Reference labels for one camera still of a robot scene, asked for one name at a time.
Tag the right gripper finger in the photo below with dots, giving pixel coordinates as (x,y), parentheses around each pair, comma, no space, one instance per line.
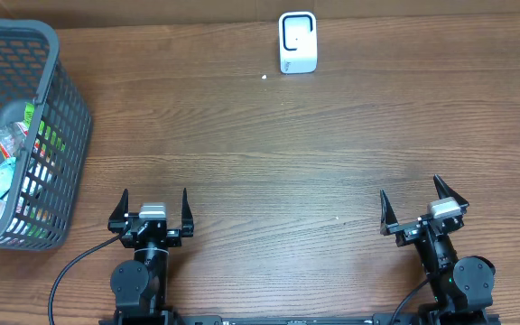
(445,191)
(388,220)

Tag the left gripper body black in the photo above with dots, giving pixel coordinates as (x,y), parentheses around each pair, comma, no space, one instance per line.
(172,239)

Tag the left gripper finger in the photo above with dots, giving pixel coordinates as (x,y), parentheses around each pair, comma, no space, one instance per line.
(117,222)
(187,222)

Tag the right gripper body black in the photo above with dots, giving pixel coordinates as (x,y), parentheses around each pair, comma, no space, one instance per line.
(407,232)

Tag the green snack packet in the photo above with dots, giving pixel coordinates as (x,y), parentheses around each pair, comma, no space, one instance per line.
(13,135)

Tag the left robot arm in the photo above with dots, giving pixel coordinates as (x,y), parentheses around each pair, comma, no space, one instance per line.
(140,284)

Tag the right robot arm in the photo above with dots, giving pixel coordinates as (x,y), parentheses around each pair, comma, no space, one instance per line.
(456,290)

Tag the white barcode scanner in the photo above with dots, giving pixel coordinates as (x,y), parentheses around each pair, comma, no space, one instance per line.
(298,42)

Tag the grey plastic mesh basket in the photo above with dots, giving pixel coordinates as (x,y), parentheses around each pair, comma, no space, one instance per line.
(41,199)

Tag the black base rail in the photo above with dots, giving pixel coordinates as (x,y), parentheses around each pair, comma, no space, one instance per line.
(376,319)

